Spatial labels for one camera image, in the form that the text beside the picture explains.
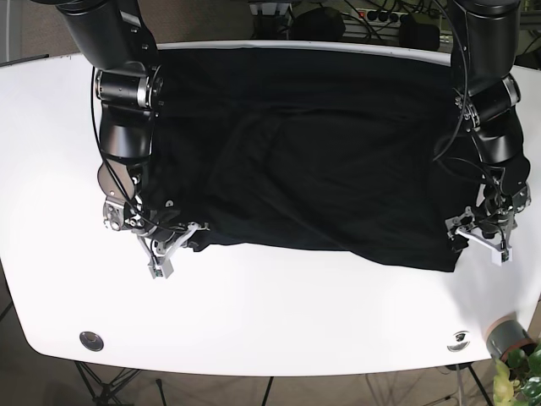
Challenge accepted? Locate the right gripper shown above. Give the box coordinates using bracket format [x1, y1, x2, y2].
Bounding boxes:
[103, 190, 210, 278]

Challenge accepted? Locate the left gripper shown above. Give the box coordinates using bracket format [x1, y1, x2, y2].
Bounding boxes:
[445, 184, 531, 266]

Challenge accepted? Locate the black T-shirt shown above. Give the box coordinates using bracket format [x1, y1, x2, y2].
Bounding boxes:
[143, 48, 481, 272]

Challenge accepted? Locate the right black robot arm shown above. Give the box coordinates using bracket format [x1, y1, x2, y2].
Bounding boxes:
[53, 1, 208, 278]

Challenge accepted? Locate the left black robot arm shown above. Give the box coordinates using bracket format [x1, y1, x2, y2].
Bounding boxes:
[433, 1, 531, 265]

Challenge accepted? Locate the grey plant pot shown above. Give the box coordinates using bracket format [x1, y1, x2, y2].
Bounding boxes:
[484, 313, 537, 362]

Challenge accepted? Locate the right metal table grommet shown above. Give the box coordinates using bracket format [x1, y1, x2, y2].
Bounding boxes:
[446, 330, 471, 353]

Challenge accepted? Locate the metal table grommet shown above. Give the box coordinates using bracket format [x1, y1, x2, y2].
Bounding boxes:
[79, 332, 104, 352]
[446, 330, 471, 353]

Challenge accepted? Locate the left metal table grommet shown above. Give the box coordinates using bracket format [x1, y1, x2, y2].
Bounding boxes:
[79, 332, 104, 352]

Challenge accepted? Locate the green plant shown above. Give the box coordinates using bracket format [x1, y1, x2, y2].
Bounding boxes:
[493, 343, 540, 406]

